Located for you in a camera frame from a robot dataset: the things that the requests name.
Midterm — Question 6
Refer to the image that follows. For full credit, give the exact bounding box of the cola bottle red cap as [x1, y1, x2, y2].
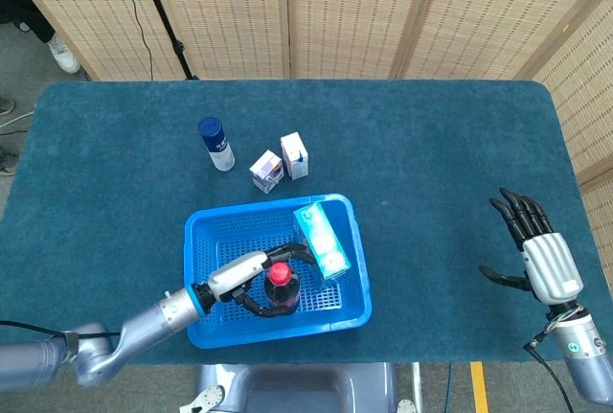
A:
[261, 262, 302, 314]

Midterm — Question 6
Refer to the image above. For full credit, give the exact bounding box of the white bottle blue cap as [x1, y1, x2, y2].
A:
[197, 117, 237, 172]

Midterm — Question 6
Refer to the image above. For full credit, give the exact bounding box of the purple milk carton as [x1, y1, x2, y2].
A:
[248, 149, 284, 195]

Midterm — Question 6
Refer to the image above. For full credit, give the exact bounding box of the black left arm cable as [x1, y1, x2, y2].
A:
[0, 319, 121, 338]

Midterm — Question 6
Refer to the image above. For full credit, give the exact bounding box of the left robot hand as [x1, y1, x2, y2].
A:
[205, 241, 317, 319]

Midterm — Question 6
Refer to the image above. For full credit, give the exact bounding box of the silver blue robot torso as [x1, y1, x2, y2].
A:
[193, 362, 398, 413]

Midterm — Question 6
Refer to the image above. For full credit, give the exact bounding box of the white sneaker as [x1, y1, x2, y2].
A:
[46, 33, 81, 75]

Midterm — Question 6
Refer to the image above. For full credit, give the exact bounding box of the black tripod pole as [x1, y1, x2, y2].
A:
[131, 0, 200, 81]

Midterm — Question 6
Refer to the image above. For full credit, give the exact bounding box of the blue plastic perforated basket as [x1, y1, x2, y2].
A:
[183, 193, 374, 351]

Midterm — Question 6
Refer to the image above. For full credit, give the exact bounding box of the bamboo folding screen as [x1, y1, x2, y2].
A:
[0, 0, 613, 256]

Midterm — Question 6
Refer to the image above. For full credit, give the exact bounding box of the blue cookie box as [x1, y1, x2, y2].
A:
[292, 200, 351, 289]

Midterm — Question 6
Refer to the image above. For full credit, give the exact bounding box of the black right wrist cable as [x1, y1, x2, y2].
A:
[524, 307, 586, 413]

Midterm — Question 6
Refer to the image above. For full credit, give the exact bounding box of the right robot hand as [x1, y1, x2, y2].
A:
[478, 187, 585, 307]

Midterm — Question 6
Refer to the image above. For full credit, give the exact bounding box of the teal carpet table cloth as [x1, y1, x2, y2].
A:
[0, 79, 613, 367]

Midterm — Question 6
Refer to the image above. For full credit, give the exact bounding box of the white milk carton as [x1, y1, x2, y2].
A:
[280, 131, 310, 181]

